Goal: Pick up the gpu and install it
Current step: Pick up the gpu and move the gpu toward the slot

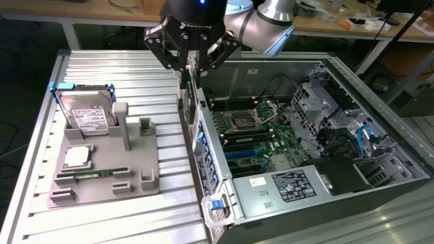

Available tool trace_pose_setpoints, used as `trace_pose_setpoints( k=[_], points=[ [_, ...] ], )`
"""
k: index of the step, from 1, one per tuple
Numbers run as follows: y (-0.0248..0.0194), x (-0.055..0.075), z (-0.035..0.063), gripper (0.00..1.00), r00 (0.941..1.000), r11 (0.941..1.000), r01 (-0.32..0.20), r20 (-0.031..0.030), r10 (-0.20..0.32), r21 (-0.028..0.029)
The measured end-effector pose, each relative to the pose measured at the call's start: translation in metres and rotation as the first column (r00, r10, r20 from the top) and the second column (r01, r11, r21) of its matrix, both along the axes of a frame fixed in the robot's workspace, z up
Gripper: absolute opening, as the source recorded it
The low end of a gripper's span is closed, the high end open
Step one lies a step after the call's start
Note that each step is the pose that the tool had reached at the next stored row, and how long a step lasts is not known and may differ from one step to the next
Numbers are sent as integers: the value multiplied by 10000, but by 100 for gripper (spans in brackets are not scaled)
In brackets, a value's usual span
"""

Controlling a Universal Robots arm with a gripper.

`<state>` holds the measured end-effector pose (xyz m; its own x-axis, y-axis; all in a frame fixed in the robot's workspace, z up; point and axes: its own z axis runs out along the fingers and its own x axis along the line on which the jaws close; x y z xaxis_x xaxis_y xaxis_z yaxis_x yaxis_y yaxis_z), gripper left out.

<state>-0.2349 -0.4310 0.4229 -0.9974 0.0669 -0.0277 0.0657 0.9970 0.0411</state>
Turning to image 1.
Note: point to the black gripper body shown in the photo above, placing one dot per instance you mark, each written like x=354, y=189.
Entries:
x=196, y=33

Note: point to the black graphics card silver bracket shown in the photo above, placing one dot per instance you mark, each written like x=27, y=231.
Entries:
x=189, y=101

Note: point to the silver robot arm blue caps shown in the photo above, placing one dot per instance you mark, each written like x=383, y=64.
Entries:
x=267, y=15

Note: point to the metal socket cover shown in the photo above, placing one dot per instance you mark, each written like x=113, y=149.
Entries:
x=267, y=109

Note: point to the CPU socket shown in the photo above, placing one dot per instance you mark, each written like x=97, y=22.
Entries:
x=242, y=119

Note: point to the metal disk bay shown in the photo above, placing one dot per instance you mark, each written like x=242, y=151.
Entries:
x=310, y=104

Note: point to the hard disk in blue carrier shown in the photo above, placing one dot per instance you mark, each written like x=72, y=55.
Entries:
x=89, y=114

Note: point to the black RAM stick with label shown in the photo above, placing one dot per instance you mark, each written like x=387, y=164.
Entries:
x=247, y=138

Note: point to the green motherboard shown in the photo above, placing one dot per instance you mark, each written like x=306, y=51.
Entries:
x=287, y=142

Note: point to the blue expansion slot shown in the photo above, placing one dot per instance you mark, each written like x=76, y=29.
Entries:
x=240, y=154

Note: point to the silver CPU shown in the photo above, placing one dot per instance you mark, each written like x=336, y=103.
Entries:
x=77, y=157

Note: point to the green RAM stick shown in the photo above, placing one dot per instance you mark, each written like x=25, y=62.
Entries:
x=97, y=173

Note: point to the black slanted pole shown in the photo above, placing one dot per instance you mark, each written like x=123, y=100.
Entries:
x=403, y=28

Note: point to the black monitor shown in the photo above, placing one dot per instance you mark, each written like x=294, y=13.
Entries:
x=396, y=5

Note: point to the grey plastic parts rack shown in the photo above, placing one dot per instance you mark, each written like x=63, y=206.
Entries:
x=111, y=188

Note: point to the dark box on floor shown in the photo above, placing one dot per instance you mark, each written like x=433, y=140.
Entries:
x=412, y=101

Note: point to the grey power supply unit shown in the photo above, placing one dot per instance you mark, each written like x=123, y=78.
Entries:
x=258, y=200

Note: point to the black plastic fan shroud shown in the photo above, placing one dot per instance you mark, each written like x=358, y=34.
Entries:
x=342, y=175

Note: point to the blue case latch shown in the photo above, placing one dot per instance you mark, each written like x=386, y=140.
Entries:
x=215, y=205

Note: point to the black open PC case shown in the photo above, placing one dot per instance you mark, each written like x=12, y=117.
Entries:
x=304, y=218

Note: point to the wooden desk white frame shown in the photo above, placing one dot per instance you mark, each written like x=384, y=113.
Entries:
x=51, y=7
x=411, y=35

